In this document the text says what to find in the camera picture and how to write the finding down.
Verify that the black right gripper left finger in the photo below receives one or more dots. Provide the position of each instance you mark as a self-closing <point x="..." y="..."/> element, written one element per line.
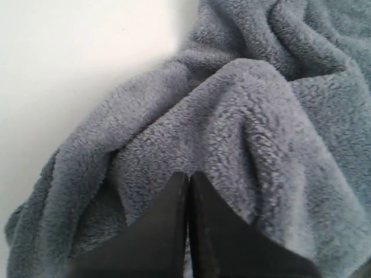
<point x="153" y="246"/>

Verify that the grey fleece towel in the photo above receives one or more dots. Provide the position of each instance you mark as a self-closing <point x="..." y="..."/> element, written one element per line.
<point x="271" y="99"/>

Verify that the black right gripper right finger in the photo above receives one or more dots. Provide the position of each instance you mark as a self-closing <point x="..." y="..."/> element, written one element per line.
<point x="224" y="245"/>

